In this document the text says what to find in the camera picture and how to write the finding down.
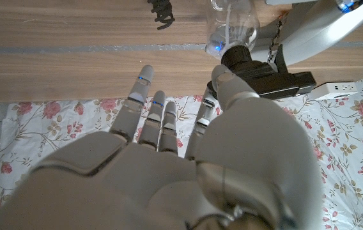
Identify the black hair clip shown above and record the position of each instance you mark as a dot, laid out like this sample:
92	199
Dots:
163	12

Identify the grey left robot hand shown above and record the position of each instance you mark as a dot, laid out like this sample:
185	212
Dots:
315	28

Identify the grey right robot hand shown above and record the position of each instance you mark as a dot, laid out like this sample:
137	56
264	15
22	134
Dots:
168	185

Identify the floral backdrop cloth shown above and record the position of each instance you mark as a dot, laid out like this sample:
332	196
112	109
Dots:
344	143

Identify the grey tape outline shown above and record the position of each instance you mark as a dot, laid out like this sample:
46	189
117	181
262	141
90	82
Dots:
89	49

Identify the black trigger spray top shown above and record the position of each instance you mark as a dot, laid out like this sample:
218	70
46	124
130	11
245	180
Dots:
264	78

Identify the white power strip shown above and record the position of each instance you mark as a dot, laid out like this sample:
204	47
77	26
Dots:
333	90

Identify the clear plastic bottle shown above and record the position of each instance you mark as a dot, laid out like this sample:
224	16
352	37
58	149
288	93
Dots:
232	22

